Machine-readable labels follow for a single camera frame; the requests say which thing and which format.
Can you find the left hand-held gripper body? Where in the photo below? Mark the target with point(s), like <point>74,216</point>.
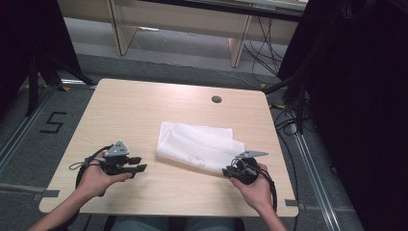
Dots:
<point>116,160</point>

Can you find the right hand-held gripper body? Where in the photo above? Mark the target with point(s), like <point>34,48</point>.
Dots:
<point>247,171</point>

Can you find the white cloth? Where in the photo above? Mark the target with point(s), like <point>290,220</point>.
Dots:
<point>195,144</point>

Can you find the person's right hand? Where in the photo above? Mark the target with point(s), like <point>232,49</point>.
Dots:
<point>258,194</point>

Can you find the person's left hand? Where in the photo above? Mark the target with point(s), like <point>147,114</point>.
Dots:
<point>94,179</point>

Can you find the person's legs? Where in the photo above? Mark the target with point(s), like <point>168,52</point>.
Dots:
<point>141,224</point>

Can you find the black metal stand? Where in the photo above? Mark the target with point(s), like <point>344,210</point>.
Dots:
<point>300,106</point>
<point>32,86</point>

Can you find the black curtain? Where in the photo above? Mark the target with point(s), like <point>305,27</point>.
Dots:
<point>359,96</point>
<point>25,32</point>

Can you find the light wooden desk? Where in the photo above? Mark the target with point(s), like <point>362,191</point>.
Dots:
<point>179,24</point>

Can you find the aluminium floor rail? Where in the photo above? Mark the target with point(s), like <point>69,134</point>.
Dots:
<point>22,128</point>
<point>316,179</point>

